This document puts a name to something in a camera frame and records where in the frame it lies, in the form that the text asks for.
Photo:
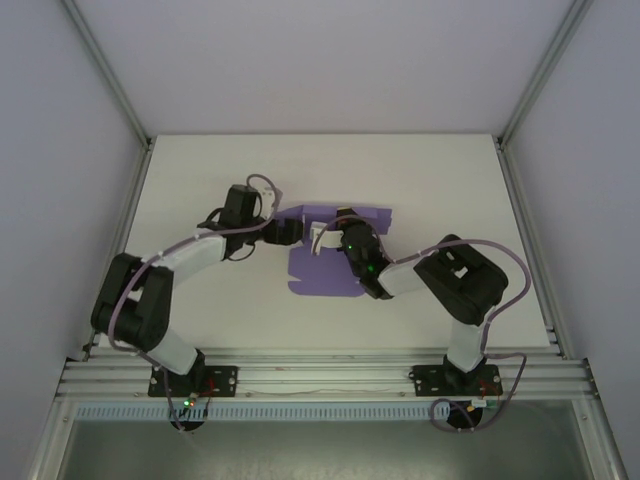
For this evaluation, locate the purple paper box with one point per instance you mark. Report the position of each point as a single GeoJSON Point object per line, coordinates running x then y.
{"type": "Point", "coordinates": [320, 277]}

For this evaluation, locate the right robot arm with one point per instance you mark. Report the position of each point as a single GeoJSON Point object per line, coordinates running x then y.
{"type": "Point", "coordinates": [465, 285]}

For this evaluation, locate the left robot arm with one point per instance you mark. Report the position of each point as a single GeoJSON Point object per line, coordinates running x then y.
{"type": "Point", "coordinates": [145, 320]}

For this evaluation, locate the small connector board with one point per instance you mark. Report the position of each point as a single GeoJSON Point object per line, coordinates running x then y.
{"type": "Point", "coordinates": [189, 401]}
{"type": "Point", "coordinates": [480, 403]}

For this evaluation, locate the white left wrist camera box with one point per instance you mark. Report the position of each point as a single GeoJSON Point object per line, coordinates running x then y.
{"type": "Point", "coordinates": [270, 197]}

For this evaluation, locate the aluminium table side rail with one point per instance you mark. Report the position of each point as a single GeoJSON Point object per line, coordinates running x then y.
{"type": "Point", "coordinates": [125, 225]}
{"type": "Point", "coordinates": [517, 200]}

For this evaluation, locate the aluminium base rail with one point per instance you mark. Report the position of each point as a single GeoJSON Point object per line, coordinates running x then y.
{"type": "Point", "coordinates": [325, 370]}

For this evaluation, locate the aluminium frame post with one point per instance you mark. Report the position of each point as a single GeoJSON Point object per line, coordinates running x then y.
{"type": "Point", "coordinates": [107, 70]}
{"type": "Point", "coordinates": [541, 70]}

